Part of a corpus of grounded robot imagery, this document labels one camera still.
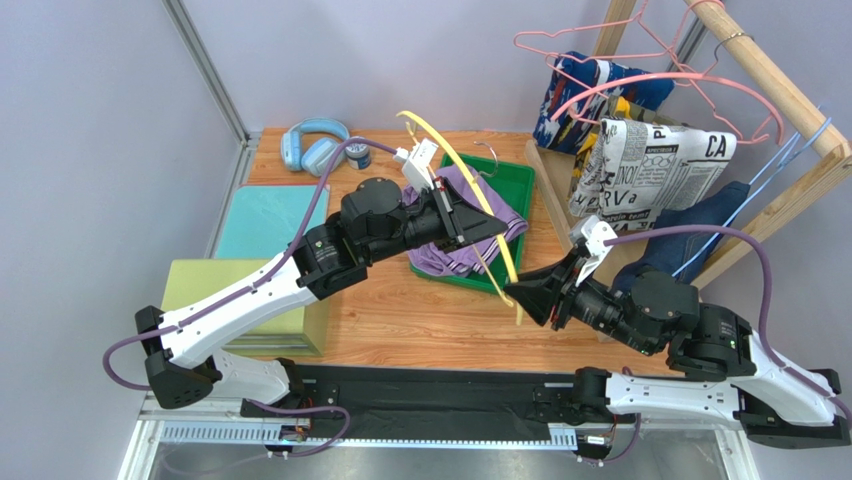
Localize yellow camouflage garment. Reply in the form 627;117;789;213
568;96;686;197

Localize thin pink wire hanger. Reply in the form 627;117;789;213
512;0;727;101

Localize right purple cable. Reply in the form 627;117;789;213
602;224;852;427

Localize yellow clothes hanger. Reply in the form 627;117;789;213
396;110;523;326

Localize wooden clothes rack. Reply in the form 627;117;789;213
513;1;851;288

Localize blue white patterned garment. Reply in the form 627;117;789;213
532;51;676;157

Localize olive green box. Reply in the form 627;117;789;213
160;259;332;358

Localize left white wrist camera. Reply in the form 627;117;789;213
393;139;438;193

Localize blue wire hanger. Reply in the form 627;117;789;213
672;117;832;283

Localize green plastic tray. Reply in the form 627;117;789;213
408;154;535;294

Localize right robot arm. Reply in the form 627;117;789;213
505;254;851;449

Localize newspaper print garment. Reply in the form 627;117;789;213
569;118;738;231

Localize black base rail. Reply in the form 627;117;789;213
174;359;640;443

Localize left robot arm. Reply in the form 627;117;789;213
135;177;507;409

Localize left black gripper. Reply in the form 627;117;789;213
364;177;509;265

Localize dark blue denim garment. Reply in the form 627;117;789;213
610;181;751;294

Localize purple trousers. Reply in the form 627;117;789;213
403;164;530;278

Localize thick pink hanger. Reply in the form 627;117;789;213
550;72;785;146

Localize small blue white jar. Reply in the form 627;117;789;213
344;136;372;170

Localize light blue headphones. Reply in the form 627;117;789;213
280;118;350;177

